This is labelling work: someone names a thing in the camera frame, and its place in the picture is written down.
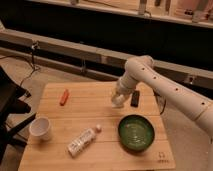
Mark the black chair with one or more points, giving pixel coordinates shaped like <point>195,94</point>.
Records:
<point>10,103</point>

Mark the wooden cutting board table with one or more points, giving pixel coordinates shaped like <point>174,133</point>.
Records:
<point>89,104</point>

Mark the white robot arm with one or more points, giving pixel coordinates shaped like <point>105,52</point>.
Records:
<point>196,107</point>

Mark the white paper cup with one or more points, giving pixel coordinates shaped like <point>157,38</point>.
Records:
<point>40,128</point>

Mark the white sponge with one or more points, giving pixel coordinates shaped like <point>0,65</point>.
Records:
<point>118,101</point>

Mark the green ceramic bowl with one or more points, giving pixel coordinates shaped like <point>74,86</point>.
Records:
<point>136,133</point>

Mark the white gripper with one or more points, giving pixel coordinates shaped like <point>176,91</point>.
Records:
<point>122,89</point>

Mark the white plastic bottle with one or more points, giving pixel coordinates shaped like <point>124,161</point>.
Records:
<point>77,145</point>

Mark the black rectangular block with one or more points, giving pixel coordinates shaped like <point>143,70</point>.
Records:
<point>135,98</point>

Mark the orange carrot toy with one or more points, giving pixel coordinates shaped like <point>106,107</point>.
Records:
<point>64,97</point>

